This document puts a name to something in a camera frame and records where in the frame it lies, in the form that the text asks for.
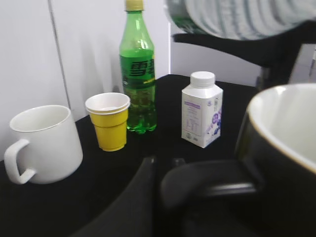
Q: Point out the white ceramic mug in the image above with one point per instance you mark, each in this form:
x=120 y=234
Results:
x=47 y=149

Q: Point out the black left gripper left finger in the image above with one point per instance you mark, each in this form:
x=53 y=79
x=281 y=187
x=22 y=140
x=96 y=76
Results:
x=134 y=213

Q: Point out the white milk carton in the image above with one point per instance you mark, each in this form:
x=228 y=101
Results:
x=201 y=109

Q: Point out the clear water bottle green label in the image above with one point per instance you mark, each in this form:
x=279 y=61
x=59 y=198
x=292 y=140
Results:
x=240 y=19

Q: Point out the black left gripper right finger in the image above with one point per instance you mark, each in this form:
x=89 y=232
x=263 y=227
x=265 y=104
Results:
x=275 y=55

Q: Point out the green soda bottle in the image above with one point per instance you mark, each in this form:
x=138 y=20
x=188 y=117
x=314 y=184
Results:
x=137 y=63

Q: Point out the yellow paper cup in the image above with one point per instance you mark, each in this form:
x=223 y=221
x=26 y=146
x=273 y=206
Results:
x=109 y=113

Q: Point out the black ceramic mug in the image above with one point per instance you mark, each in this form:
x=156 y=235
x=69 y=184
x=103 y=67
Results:
x=268 y=189

